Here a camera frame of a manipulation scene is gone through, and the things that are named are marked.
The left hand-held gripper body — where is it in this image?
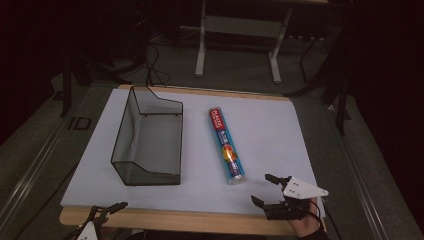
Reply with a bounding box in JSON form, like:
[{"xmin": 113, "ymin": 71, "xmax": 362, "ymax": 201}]
[{"xmin": 63, "ymin": 215, "xmax": 102, "ymax": 240}]

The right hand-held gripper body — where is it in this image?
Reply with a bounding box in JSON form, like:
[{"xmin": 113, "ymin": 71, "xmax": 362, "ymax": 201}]
[{"xmin": 262, "ymin": 176, "xmax": 330, "ymax": 222}]

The blue plastic wrap roll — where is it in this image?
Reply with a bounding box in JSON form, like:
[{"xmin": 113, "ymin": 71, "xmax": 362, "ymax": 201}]
[{"xmin": 208, "ymin": 106, "xmax": 248, "ymax": 186}]

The black wire mesh storage bin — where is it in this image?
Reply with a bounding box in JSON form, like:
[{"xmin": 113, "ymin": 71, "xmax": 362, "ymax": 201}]
[{"xmin": 110, "ymin": 85, "xmax": 184, "ymax": 187}]

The person's right hand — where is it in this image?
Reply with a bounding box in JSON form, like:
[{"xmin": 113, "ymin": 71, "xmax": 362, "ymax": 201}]
[{"xmin": 288, "ymin": 198, "xmax": 323, "ymax": 239}]

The white table sheet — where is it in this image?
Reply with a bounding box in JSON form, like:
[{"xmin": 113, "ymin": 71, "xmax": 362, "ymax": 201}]
[{"xmin": 60, "ymin": 87, "xmax": 327, "ymax": 217}]

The black tripod stand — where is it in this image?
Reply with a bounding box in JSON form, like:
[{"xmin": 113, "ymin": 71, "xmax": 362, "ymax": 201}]
[{"xmin": 285, "ymin": 29, "xmax": 353, "ymax": 136}]

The black metal stand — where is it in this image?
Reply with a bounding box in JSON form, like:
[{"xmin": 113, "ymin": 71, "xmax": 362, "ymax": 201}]
[{"xmin": 59, "ymin": 49, "xmax": 75, "ymax": 118}]

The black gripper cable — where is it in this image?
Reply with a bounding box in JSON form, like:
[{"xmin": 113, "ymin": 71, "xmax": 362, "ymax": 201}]
[{"xmin": 308, "ymin": 199, "xmax": 327, "ymax": 232}]

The grey floor rail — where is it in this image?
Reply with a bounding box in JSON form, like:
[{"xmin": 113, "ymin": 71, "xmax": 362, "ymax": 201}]
[
  {"xmin": 323, "ymin": 103, "xmax": 392, "ymax": 240},
  {"xmin": 0, "ymin": 109, "xmax": 78, "ymax": 231}
]

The black floor socket frame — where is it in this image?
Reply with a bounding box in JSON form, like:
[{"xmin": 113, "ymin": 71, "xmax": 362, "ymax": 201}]
[{"xmin": 67, "ymin": 116, "xmax": 92, "ymax": 131}]

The black cable bundle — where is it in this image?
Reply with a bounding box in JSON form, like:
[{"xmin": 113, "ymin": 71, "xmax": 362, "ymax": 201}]
[{"xmin": 132, "ymin": 31, "xmax": 172, "ymax": 88}]

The white metal table frame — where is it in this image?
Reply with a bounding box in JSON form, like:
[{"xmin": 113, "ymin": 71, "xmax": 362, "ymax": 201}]
[{"xmin": 194, "ymin": 0, "xmax": 294, "ymax": 85}]

